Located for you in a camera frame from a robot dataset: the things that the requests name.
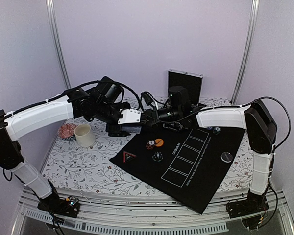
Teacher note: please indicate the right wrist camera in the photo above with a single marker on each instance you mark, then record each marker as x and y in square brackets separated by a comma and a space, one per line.
[149, 100]

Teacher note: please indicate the blue playing card deck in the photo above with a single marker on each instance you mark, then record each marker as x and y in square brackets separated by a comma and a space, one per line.
[131, 129]

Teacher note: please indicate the orange black chip stack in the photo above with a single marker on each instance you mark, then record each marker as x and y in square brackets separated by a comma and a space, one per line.
[150, 144]

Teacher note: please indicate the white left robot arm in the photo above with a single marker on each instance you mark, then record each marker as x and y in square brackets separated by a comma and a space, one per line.
[19, 123]

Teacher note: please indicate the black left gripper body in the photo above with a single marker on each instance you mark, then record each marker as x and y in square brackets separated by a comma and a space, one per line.
[104, 112]

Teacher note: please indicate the black white dealer button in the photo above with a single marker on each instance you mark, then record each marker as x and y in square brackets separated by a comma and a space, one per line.
[226, 157]

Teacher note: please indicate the left aluminium frame post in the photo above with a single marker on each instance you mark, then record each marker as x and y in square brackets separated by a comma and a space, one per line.
[57, 44]

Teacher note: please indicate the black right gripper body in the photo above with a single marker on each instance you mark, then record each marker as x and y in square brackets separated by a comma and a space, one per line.
[173, 116]

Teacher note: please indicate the green blue chip stack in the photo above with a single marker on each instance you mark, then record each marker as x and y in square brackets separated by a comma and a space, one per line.
[216, 130]

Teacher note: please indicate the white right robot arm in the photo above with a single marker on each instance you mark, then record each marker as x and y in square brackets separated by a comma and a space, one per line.
[254, 117]

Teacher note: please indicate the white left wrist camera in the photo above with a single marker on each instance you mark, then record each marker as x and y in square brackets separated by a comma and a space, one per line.
[129, 116]

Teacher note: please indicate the aluminium frame post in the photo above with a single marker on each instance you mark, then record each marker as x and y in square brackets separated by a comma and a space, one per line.
[57, 44]
[248, 44]

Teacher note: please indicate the front aluminium rail base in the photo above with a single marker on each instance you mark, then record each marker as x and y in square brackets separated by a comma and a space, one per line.
[108, 214]

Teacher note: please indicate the black poker table mat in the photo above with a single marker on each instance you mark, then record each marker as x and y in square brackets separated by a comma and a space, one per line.
[191, 170]

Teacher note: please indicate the right aluminium frame post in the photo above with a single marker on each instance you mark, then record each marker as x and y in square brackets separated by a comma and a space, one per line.
[248, 44]

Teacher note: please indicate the triangular all in button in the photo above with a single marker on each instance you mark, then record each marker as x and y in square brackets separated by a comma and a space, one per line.
[128, 156]

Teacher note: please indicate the orange big blind button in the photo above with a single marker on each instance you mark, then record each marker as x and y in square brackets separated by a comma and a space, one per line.
[159, 142]

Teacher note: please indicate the red patterned small bowl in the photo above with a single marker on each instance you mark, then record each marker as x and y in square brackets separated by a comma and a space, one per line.
[66, 132]

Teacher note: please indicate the black and green chip stack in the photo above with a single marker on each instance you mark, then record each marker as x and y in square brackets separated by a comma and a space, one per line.
[157, 156]

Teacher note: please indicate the aluminium poker chip case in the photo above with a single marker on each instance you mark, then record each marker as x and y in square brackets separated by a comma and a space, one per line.
[191, 81]

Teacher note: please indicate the cream cylindrical cup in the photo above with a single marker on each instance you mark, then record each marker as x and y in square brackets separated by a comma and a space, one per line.
[84, 135]

